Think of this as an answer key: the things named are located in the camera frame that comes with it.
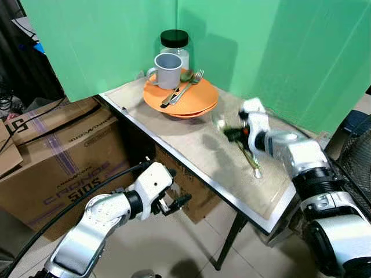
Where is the metal spoon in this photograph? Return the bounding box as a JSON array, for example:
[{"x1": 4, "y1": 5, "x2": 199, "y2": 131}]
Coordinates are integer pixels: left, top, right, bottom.
[{"x1": 236, "y1": 139, "x2": 265, "y2": 180}]

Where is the grey mug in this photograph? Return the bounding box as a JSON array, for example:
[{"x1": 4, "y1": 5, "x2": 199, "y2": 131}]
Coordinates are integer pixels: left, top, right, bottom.
[{"x1": 146, "y1": 53, "x2": 184, "y2": 91}]

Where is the dark blue bin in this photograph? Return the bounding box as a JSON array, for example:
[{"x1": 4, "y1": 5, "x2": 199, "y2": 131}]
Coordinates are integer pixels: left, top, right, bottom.
[{"x1": 341, "y1": 109, "x2": 371, "y2": 141}]

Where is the glass jar with black lid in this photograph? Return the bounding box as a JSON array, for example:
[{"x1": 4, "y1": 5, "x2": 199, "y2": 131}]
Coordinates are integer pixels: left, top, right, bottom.
[{"x1": 160, "y1": 30, "x2": 191, "y2": 71}]

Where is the metal fork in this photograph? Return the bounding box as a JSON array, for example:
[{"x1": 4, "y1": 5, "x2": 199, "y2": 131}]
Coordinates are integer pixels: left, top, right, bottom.
[{"x1": 170, "y1": 69, "x2": 205, "y2": 105}]

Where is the small flat cardboard box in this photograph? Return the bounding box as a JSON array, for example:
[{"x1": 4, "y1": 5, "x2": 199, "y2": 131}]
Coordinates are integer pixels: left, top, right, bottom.
[{"x1": 0, "y1": 119, "x2": 24, "y2": 178}]

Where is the grey robot foot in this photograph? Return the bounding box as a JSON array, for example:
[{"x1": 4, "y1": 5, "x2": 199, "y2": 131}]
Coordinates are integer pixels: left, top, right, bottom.
[{"x1": 130, "y1": 269, "x2": 163, "y2": 278}]

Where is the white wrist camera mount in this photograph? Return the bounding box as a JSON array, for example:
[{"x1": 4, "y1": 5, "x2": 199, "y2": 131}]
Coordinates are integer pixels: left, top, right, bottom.
[
  {"x1": 239, "y1": 98, "x2": 269, "y2": 155},
  {"x1": 133, "y1": 162, "x2": 174, "y2": 218}
]

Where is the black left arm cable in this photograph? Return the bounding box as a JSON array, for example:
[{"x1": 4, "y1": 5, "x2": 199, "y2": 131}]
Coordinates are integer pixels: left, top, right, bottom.
[{"x1": 0, "y1": 163, "x2": 147, "y2": 276}]

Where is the green backdrop panel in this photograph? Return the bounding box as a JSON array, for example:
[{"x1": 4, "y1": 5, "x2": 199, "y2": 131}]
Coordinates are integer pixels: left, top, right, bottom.
[
  {"x1": 176, "y1": 0, "x2": 371, "y2": 136},
  {"x1": 19, "y1": 0, "x2": 179, "y2": 104}
]

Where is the plain brown cardboard box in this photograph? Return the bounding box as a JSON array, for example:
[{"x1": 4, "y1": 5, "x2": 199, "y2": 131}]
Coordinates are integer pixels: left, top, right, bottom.
[{"x1": 152, "y1": 146, "x2": 222, "y2": 225}]

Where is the clear drinking glass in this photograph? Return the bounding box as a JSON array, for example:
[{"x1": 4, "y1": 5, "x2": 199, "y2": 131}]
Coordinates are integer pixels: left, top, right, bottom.
[{"x1": 211, "y1": 112, "x2": 233, "y2": 133}]

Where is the orange plate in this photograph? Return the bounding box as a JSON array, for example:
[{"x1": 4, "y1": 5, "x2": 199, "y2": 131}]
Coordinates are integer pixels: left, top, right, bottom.
[
  {"x1": 165, "y1": 103, "x2": 219, "y2": 120},
  {"x1": 143, "y1": 74, "x2": 220, "y2": 115}
]

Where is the metal table knife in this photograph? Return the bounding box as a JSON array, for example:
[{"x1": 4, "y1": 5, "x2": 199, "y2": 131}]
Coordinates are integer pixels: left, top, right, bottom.
[{"x1": 161, "y1": 87, "x2": 181, "y2": 109}]

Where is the beige table mat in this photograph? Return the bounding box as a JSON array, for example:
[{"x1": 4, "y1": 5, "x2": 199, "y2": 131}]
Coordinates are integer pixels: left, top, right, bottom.
[{"x1": 106, "y1": 74, "x2": 317, "y2": 220}]

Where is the large printed cardboard box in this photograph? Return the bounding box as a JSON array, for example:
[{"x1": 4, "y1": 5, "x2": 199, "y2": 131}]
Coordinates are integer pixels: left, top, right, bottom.
[{"x1": 0, "y1": 97, "x2": 139, "y2": 242}]

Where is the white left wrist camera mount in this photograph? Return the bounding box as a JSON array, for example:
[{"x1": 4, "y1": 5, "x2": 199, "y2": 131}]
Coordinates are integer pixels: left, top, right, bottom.
[{"x1": 133, "y1": 162, "x2": 174, "y2": 218}]

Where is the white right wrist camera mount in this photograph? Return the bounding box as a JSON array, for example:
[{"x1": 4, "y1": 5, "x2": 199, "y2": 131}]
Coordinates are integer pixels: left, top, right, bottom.
[{"x1": 239, "y1": 98, "x2": 269, "y2": 155}]

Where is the black metal table leg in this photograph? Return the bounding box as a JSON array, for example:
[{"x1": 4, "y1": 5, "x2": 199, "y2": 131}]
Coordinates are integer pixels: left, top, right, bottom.
[{"x1": 214, "y1": 211, "x2": 249, "y2": 272}]

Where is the black wire cage fan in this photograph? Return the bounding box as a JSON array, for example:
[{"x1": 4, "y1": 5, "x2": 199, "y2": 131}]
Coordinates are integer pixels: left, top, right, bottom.
[{"x1": 337, "y1": 129, "x2": 371, "y2": 204}]

